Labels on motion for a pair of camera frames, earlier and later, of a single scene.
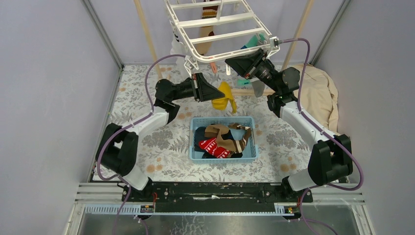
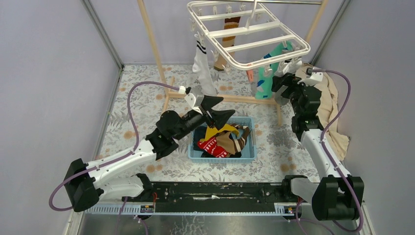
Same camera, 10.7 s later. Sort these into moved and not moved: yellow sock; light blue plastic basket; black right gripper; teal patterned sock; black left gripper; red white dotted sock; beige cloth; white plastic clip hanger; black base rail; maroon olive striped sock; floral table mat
Moved: black left gripper; teal patterned sock; white plastic clip hanger; yellow sock; maroon olive striped sock; black right gripper
Not moved: red white dotted sock; black base rail; beige cloth; floral table mat; light blue plastic basket
